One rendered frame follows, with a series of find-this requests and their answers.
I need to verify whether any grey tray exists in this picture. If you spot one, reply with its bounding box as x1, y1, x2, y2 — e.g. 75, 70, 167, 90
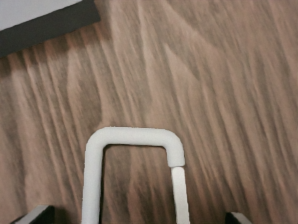
0, 0, 100, 58

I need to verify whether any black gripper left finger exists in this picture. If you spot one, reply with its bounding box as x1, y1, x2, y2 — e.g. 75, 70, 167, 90
10, 205, 55, 224

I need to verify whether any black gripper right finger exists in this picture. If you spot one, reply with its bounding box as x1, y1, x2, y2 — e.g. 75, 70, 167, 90
225, 212, 253, 224

